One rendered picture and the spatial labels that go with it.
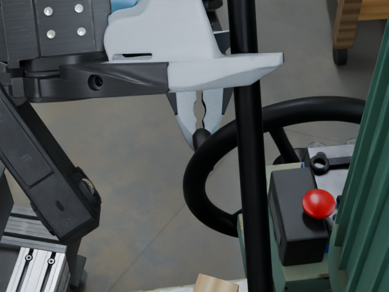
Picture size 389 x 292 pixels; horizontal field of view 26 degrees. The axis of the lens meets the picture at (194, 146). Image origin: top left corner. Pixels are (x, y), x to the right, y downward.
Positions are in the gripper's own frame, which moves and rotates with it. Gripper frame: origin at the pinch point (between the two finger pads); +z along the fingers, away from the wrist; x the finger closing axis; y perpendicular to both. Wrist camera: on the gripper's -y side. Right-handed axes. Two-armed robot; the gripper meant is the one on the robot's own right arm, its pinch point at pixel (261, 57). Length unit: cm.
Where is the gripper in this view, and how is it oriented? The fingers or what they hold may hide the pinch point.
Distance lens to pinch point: 48.6
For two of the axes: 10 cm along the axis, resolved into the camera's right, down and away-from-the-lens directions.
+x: -0.9, -2.1, 9.7
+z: 9.9, -1.0, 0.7
